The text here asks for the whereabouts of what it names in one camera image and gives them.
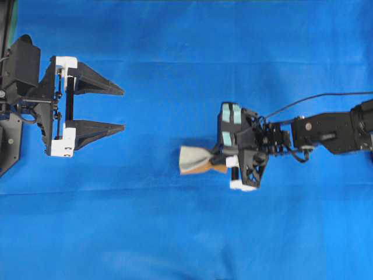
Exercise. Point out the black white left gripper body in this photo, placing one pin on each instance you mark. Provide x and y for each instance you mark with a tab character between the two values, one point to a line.
52	103

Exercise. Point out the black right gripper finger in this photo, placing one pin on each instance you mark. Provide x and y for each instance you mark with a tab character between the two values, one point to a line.
218	160
217	151

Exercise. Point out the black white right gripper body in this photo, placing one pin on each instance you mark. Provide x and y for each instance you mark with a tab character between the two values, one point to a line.
246	161

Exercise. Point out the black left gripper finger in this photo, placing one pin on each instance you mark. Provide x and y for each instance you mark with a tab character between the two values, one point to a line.
90	81
90	131

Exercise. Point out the grey and orange sponge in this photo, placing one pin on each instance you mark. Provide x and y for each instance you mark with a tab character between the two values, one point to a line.
195	160

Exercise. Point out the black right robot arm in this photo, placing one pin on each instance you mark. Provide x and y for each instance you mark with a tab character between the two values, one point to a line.
338	132

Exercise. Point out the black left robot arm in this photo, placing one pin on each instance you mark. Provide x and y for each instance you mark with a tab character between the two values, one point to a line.
8	105

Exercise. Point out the blue table cloth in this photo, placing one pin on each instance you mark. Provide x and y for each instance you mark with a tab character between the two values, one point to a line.
119	209

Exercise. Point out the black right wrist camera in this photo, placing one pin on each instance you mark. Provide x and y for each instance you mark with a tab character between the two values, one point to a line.
236	128

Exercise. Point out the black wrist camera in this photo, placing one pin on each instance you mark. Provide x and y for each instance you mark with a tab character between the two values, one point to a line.
236	128
20	72

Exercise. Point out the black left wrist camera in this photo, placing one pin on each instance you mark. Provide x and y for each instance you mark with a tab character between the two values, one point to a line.
20	72

